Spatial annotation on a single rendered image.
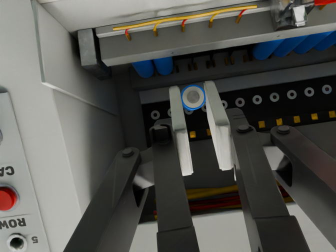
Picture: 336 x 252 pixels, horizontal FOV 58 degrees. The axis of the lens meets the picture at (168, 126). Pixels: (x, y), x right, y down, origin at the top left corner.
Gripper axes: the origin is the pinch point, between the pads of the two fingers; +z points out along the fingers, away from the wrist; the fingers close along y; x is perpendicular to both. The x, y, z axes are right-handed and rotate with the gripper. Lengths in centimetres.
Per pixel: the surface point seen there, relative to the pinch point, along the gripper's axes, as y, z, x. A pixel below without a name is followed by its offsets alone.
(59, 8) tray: -7.6, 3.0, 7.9
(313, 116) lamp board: 14.0, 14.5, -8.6
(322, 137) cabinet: 16.6, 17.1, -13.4
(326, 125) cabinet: 17.2, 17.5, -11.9
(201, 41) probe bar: 1.3, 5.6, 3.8
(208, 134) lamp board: 1.7, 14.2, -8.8
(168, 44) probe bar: -1.2, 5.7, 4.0
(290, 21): 6.9, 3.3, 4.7
